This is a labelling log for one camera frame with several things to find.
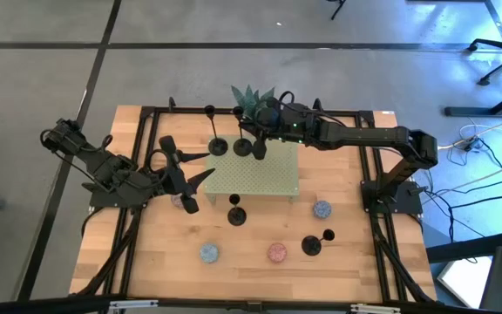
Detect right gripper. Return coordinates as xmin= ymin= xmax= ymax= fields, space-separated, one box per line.
xmin=238 ymin=98 xmax=299 ymax=161

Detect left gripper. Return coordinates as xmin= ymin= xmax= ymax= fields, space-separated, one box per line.
xmin=153 ymin=134 xmax=217 ymax=215

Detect black metal candlestick holder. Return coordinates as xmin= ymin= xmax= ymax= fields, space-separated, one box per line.
xmin=203 ymin=104 xmax=230 ymax=157
xmin=301 ymin=228 xmax=336 ymax=257
xmin=232 ymin=106 xmax=254 ymax=158
xmin=227 ymin=194 xmax=248 ymax=228

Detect teal patterned round tin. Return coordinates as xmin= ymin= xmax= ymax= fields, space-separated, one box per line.
xmin=199 ymin=242 xmax=221 ymax=265

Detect dark blue patterned round tin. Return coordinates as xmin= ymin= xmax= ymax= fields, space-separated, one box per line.
xmin=312 ymin=199 xmax=334 ymax=221

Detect pink patterned round tin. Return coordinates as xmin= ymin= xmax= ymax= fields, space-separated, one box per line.
xmin=266 ymin=242 xmax=288 ymax=264

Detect green perforated metal shelf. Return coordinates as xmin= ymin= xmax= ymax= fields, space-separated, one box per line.
xmin=202 ymin=134 xmax=302 ymax=205

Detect green plant in white pot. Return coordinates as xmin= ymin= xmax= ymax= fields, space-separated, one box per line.
xmin=230 ymin=83 xmax=278 ymax=121

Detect black chair base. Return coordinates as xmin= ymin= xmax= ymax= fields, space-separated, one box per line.
xmin=325 ymin=0 xmax=349 ymax=21

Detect mesh back office chair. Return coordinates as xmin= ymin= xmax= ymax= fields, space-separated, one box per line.
xmin=466 ymin=31 xmax=502 ymax=87

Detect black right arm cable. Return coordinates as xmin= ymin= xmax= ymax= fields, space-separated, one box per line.
xmin=276 ymin=90 xmax=349 ymax=128

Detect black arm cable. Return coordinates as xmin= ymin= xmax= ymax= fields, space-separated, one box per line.
xmin=39 ymin=127 xmax=115 ymax=187
xmin=276 ymin=90 xmax=349 ymax=128

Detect black aluminium table frame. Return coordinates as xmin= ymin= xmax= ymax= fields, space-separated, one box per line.
xmin=68 ymin=96 xmax=438 ymax=314

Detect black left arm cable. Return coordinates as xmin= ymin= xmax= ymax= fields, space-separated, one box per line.
xmin=39 ymin=127 xmax=115 ymax=187

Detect white floor cable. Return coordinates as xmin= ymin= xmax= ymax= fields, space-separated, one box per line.
xmin=437 ymin=121 xmax=502 ymax=169

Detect beige floor cable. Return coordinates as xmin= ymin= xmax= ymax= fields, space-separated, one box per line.
xmin=424 ymin=152 xmax=502 ymax=196

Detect black floor cable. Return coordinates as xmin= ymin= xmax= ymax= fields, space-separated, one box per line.
xmin=423 ymin=139 xmax=502 ymax=265

